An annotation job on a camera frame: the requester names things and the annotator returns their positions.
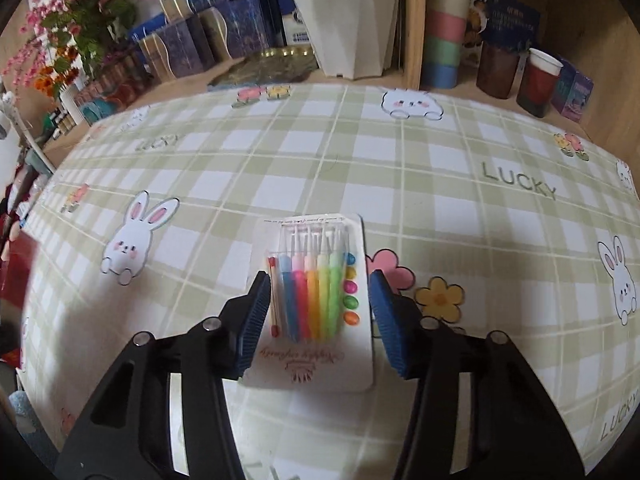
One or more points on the stack of pastel cups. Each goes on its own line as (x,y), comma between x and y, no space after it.
(445,35)

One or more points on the gold rimmed green tray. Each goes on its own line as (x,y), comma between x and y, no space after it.
(265,70)

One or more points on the wooden shelf unit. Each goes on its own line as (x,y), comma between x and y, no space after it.
(600,25)

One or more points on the blue white carton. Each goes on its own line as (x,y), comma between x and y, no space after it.
(297,27)

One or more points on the row of small brown bottles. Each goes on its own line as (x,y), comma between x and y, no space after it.
(62,125)

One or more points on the striped fabric basket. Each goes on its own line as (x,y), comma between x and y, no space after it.
(112,92)

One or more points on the wooden sideboard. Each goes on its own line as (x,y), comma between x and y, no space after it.
(165,92)

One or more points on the flat blue box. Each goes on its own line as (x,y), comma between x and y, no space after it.
(145,27)

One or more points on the red paper cup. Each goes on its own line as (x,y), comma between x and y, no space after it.
(537,87)

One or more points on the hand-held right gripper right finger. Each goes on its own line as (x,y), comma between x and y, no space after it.
(392,325)

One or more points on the cartoon printed cup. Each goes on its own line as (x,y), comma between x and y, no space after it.
(479,25)

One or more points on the dark blue printed box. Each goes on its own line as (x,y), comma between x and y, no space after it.
(515,22)

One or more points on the small blue purple box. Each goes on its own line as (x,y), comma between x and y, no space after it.
(575,95)

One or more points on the white plant pot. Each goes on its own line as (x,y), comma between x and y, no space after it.
(350,20)

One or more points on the pink blossom flower arrangement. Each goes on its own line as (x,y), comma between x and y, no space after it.
(75,5)

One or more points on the orange flowers in white vase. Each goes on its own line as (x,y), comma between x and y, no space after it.
(70,95)

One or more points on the white desk fan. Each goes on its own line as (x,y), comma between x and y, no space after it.
(20,135)

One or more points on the checkered rabbit print tablecloth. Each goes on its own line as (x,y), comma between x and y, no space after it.
(400,185)

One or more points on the coloured pens card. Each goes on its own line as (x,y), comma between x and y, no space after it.
(310,360)

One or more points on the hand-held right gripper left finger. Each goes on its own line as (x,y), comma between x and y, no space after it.
(252,325)

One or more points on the brown tumbler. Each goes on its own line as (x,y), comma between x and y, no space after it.
(496,72)

